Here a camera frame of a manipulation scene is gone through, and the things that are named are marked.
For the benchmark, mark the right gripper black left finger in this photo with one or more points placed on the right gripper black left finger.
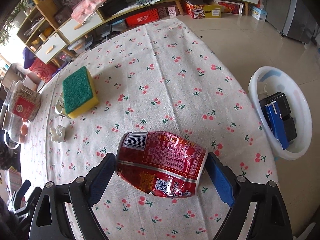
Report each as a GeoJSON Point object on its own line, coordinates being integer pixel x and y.
{"type": "Point", "coordinates": [98, 178]}

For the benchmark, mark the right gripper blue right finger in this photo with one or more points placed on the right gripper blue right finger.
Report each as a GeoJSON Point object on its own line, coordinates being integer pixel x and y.
{"type": "Point", "coordinates": [222, 178]}

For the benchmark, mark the white tissue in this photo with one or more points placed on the white tissue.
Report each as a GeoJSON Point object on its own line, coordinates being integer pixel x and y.
{"type": "Point", "coordinates": [57, 134]}

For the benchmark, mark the red soda can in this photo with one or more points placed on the red soda can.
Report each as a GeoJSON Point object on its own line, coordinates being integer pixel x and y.
{"type": "Point", "coordinates": [161, 163]}

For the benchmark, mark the blue milk carton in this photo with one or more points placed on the blue milk carton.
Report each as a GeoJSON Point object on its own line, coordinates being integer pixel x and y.
{"type": "Point", "coordinates": [276, 123]}

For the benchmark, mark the green yellow scrub sponge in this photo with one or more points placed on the green yellow scrub sponge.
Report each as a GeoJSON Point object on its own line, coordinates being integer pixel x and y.
{"type": "Point", "coordinates": [79, 93]}

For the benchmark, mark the white torn snack wrapper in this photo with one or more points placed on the white torn snack wrapper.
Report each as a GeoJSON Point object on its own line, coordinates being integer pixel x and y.
{"type": "Point", "coordinates": [59, 108]}

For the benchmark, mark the white plastic trash basin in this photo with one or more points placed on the white plastic trash basin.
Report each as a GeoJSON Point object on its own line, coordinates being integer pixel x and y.
{"type": "Point", "coordinates": [265, 82]}

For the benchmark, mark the orange tangerine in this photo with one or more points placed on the orange tangerine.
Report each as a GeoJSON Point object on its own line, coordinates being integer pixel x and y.
{"type": "Point", "coordinates": [24, 130]}

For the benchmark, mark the clear seed jar red label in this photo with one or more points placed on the clear seed jar red label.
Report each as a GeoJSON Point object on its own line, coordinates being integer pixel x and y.
{"type": "Point", "coordinates": [22, 101]}

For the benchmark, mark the cherry print tablecloth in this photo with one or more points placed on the cherry print tablecloth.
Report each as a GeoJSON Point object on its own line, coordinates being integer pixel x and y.
{"type": "Point", "coordinates": [157, 77]}

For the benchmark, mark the black device on floor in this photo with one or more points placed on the black device on floor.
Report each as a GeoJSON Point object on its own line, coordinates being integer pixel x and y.
{"type": "Point", "coordinates": [106, 32]}
{"type": "Point", "coordinates": [88, 42]}

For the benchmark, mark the colourful snack cardboard box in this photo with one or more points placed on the colourful snack cardboard box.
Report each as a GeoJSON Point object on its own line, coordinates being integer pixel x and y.
{"type": "Point", "coordinates": [197, 9]}

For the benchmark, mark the pink cloth on cabinet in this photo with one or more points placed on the pink cloth on cabinet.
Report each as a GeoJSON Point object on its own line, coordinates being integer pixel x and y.
{"type": "Point", "coordinates": [85, 9]}

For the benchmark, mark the long wooden TV cabinet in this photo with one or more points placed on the long wooden TV cabinet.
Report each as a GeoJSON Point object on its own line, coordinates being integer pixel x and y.
{"type": "Point", "coordinates": [45, 37]}

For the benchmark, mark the red gift box under cabinet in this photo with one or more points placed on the red gift box under cabinet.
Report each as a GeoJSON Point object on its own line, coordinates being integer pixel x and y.
{"type": "Point", "coordinates": [142, 18]}

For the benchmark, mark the grey refrigerator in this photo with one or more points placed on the grey refrigerator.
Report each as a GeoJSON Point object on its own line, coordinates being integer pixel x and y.
{"type": "Point", "coordinates": [292, 19]}

